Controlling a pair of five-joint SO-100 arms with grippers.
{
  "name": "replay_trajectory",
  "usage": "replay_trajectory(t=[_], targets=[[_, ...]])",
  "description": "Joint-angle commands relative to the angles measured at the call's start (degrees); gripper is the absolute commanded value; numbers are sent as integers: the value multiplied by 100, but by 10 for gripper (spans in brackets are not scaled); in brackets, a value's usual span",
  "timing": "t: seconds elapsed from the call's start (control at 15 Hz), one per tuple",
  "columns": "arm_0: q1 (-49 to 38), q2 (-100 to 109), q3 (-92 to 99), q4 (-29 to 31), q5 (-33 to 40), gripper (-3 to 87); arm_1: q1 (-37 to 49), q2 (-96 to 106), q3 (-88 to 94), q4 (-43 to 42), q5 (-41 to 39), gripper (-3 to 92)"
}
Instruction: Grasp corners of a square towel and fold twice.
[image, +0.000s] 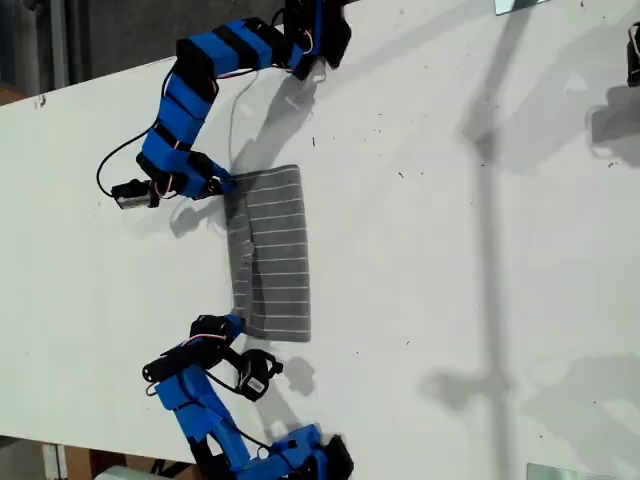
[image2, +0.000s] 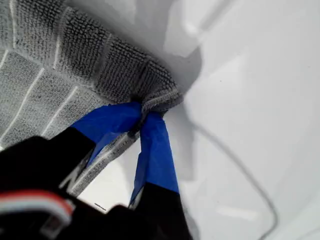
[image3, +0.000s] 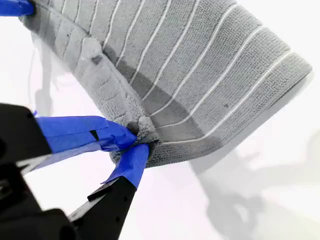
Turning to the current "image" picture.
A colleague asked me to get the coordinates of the grey striped square towel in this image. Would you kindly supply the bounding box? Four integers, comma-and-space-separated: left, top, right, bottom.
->
222, 163, 314, 344

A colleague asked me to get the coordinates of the white plastic container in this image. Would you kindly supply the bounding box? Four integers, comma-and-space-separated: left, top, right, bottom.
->
94, 464, 156, 480

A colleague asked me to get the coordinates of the white table leg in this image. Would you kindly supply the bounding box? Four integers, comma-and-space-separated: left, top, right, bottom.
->
42, 442, 69, 480

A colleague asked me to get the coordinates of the black device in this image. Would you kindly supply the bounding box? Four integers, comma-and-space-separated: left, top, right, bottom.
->
625, 22, 640, 87

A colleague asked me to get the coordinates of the black camera cable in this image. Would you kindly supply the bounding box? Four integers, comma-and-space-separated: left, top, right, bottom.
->
95, 128, 154, 198
202, 364, 275, 451

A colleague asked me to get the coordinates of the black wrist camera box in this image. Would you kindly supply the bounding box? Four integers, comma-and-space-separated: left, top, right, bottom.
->
110, 178, 152, 211
238, 367, 271, 402

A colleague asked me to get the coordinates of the grey metal frame post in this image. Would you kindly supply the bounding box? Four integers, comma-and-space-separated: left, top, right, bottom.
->
49, 0, 69, 91

